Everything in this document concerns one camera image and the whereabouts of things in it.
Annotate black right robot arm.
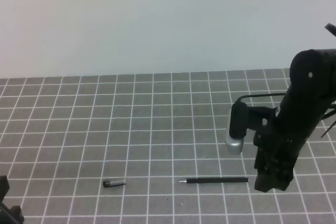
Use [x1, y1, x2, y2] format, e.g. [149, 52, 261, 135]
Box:
[254, 49, 335, 193]

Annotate grey grid tablecloth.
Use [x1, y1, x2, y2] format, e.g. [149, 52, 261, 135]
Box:
[1, 69, 335, 223]

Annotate black pen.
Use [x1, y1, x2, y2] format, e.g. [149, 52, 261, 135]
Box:
[179, 177, 249, 184]

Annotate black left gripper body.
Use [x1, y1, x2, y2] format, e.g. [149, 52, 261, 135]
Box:
[1, 175, 24, 224]

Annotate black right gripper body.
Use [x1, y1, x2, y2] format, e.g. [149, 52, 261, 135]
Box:
[254, 120, 307, 179]

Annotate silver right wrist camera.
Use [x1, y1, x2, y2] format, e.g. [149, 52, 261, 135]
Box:
[226, 101, 248, 155]

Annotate clear pen cap black tip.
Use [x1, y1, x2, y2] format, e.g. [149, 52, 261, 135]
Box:
[102, 179, 126, 188]

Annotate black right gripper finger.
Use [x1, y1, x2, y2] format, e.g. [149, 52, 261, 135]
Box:
[254, 170, 293, 192]

